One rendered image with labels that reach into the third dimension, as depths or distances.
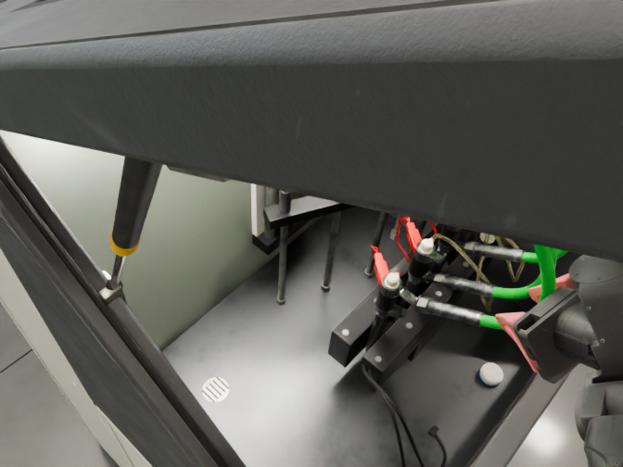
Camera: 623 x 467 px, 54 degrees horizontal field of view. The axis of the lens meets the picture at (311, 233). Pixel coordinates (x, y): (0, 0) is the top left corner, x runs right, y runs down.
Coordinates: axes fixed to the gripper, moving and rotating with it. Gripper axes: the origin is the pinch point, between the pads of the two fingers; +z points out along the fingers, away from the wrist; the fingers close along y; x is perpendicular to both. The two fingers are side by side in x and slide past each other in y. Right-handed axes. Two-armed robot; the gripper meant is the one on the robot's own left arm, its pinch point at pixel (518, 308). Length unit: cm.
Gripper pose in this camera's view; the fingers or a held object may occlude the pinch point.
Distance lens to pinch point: 73.0
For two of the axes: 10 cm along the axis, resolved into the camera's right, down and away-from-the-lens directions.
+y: -8.1, 5.6, -1.9
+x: 5.1, 8.2, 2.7
